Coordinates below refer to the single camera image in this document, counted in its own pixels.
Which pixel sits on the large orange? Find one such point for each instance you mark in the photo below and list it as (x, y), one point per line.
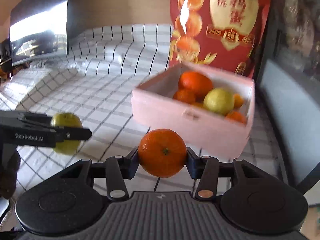
(195, 83)

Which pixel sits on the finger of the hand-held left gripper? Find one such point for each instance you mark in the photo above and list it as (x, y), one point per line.
(30, 118)
(75, 133)

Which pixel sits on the yellow-green guava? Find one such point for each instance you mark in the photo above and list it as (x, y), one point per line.
(218, 101)
(65, 120)

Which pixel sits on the white black-checked cloth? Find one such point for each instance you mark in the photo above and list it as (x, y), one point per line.
(100, 92)

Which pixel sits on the large black monitor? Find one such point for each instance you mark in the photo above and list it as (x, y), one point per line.
(282, 92)

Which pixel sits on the black curved monitor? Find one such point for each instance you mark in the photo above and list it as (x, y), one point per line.
(37, 17)

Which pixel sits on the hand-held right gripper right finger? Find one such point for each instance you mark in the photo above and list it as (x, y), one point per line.
(192, 165)

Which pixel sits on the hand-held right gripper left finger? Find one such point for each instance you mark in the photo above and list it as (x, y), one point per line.
(132, 165)

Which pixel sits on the pink cardboard box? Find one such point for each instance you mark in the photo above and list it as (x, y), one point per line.
(212, 135)

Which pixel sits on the red snack bag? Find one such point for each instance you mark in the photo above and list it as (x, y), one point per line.
(212, 50)

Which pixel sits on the person's left hand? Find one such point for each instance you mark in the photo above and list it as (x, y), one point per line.
(8, 175)

